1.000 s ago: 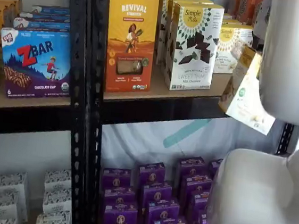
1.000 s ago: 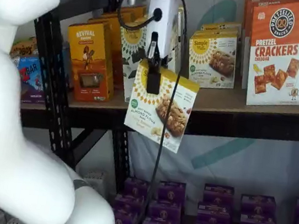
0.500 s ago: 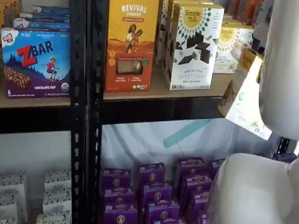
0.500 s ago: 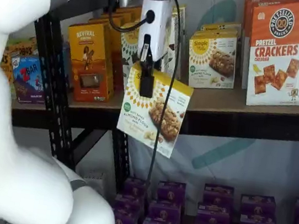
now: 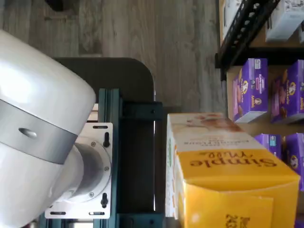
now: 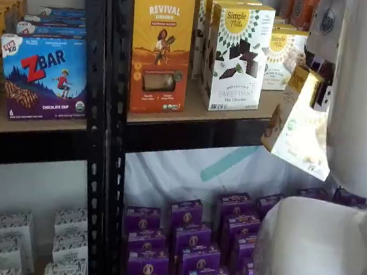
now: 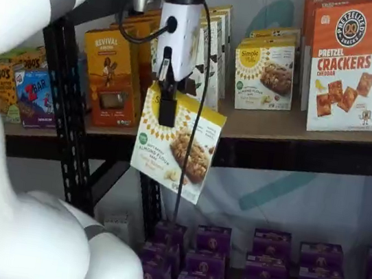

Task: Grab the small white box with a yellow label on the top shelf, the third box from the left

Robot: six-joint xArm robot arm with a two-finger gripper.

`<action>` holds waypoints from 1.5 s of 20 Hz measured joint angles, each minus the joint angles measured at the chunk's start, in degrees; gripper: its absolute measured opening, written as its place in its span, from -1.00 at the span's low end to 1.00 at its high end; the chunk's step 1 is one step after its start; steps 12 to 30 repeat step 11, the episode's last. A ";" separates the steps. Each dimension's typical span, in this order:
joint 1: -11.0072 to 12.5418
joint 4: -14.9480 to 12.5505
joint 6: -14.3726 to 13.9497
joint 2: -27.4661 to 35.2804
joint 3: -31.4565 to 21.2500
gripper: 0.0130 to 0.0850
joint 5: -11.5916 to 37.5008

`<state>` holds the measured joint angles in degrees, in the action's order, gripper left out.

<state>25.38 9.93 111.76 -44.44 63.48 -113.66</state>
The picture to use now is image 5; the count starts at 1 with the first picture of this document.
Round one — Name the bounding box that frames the white yellow almond bar box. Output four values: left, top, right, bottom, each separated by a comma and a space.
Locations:
165, 112, 300, 228

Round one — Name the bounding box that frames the black round floor object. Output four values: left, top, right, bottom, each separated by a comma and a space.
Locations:
44, 0, 71, 12

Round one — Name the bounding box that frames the black mounting frame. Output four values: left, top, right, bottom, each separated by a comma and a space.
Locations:
53, 57, 167, 228

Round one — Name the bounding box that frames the white printed small box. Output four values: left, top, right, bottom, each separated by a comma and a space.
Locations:
273, 0, 304, 14
265, 9, 304, 44
225, 0, 243, 33

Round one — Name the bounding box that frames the teal aluminium extrusion frame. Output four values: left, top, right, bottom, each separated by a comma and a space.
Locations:
39, 87, 164, 228

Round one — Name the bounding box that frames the black metal shelf rack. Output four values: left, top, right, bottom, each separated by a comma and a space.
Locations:
218, 0, 304, 48
215, 0, 304, 228

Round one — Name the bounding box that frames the silver aluminium mounting plate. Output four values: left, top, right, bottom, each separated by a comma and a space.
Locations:
44, 122, 114, 219

